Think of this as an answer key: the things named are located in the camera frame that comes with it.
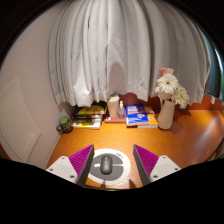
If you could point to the cream lidded tumbler cup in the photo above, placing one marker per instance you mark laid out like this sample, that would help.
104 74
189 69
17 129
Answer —
113 106

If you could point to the white pleated curtain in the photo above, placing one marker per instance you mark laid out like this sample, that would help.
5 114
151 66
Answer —
126 46

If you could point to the dark red book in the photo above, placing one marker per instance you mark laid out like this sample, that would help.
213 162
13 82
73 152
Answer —
113 120

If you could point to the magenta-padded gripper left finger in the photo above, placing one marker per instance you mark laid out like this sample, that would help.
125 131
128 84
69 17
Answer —
61 166

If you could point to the dark mug with green print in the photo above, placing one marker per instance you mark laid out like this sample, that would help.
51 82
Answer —
66 125

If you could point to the round white grey mouse pad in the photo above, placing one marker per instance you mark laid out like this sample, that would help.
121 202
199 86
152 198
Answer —
121 166

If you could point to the white flower bouquet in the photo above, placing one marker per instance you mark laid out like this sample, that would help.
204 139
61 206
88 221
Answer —
168 83

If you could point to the clear spray bottle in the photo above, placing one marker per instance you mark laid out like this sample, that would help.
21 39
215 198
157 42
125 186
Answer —
121 111

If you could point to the blue cover book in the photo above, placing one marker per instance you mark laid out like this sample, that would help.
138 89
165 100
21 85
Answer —
136 115

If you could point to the yellow black cover book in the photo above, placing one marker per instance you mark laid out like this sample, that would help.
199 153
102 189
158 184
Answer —
90 110

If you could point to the cream ceramic jug vase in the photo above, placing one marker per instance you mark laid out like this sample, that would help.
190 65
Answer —
166 115

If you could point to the yellow white book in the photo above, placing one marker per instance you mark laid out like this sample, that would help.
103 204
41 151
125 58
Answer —
86 125

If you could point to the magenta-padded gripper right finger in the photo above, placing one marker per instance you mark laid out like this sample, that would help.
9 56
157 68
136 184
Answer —
161 166

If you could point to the dark grey computer mouse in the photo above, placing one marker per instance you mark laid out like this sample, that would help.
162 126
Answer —
106 165

